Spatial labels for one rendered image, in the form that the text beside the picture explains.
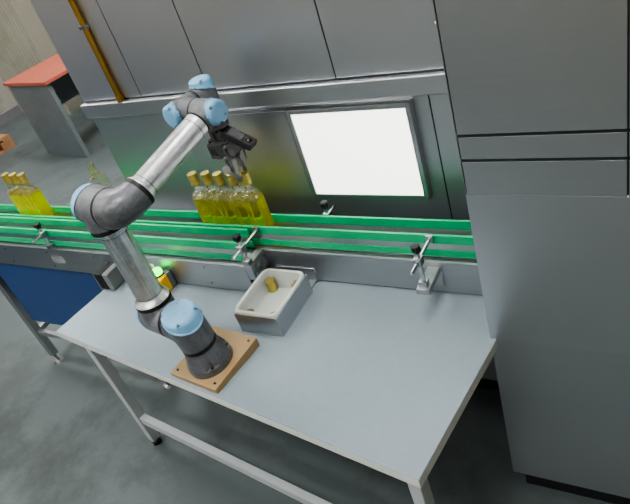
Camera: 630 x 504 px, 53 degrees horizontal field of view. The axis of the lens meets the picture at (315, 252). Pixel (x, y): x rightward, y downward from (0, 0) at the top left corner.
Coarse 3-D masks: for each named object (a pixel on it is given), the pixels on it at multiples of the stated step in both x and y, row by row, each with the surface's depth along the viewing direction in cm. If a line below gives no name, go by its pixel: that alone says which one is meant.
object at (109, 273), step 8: (104, 264) 256; (112, 264) 254; (96, 272) 253; (104, 272) 251; (112, 272) 251; (104, 280) 252; (112, 280) 252; (120, 280) 255; (104, 288) 256; (112, 288) 253
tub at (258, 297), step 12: (264, 276) 219; (276, 276) 219; (288, 276) 216; (300, 276) 211; (252, 288) 214; (264, 288) 219; (288, 288) 219; (240, 300) 209; (252, 300) 213; (264, 300) 218; (276, 300) 216; (288, 300) 204; (240, 312) 205; (252, 312) 202; (264, 312) 212; (276, 312) 199
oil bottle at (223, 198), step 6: (222, 192) 220; (228, 192) 220; (222, 198) 220; (228, 198) 220; (222, 204) 222; (228, 204) 221; (222, 210) 224; (228, 210) 223; (228, 216) 225; (234, 216) 224; (228, 222) 227; (234, 222) 226
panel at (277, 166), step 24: (240, 120) 213; (264, 120) 209; (288, 120) 204; (408, 120) 184; (264, 144) 216; (288, 144) 211; (216, 168) 234; (240, 168) 228; (264, 168) 223; (288, 168) 218; (264, 192) 231; (288, 192) 225; (312, 192) 220
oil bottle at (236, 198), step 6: (234, 192) 217; (240, 192) 217; (234, 198) 218; (240, 198) 217; (234, 204) 219; (240, 204) 218; (234, 210) 222; (240, 210) 220; (246, 210) 219; (240, 216) 222; (246, 216) 221; (240, 222) 224; (246, 222) 223
